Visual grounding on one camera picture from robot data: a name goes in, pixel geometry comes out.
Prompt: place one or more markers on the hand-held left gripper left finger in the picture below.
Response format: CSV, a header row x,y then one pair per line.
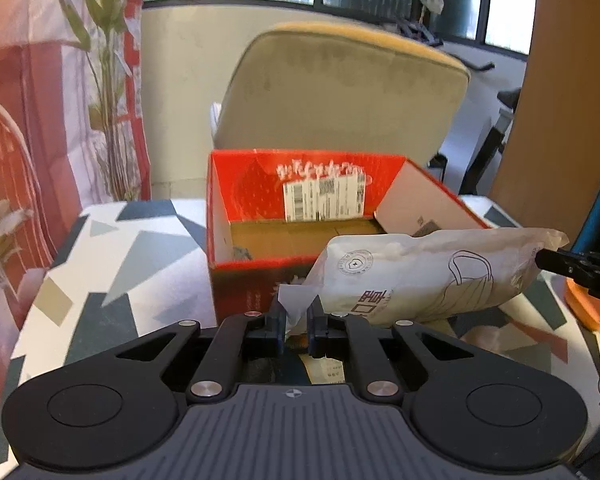
x,y
280,331

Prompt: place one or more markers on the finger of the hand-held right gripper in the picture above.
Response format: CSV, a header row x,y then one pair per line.
x,y
570,265

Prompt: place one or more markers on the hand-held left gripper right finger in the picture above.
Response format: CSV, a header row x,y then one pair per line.
x,y
313,331

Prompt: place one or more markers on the white face mask packet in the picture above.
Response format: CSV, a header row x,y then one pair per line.
x,y
430,275

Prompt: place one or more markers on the red strawberry print cardboard box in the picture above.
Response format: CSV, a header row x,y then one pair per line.
x,y
260,200

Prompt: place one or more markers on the beige paper packet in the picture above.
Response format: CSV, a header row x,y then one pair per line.
x,y
325,371

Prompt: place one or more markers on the wooden panel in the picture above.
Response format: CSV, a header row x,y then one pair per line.
x,y
565,110

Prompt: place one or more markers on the black exercise bike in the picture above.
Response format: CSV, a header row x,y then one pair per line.
x,y
485,130

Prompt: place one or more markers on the beige upholstered armchair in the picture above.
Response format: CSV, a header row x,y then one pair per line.
x,y
340,95

